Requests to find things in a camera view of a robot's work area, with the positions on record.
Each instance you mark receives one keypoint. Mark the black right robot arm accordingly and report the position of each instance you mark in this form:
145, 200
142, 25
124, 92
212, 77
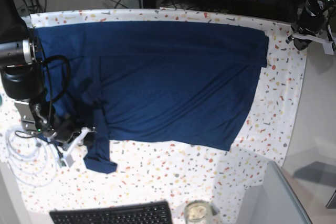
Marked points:
24, 81

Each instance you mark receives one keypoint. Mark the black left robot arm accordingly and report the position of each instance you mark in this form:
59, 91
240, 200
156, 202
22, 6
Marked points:
329, 5

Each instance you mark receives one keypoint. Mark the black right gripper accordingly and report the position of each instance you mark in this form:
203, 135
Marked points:
63, 131

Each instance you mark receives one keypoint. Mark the clear glass jar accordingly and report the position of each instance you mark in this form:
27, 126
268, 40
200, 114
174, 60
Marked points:
198, 212

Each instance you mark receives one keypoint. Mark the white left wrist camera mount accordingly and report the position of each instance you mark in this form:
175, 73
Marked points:
301, 42

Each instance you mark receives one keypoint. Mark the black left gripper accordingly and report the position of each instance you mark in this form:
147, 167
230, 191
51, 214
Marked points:
310, 20

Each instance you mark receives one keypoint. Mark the terrazzo patterned table cloth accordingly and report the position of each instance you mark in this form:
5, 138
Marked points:
171, 171

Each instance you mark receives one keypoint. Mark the black computer keyboard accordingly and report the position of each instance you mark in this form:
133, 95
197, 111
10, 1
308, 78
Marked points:
154, 212

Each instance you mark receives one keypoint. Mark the dark blue t-shirt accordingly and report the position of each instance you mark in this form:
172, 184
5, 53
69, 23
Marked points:
157, 81

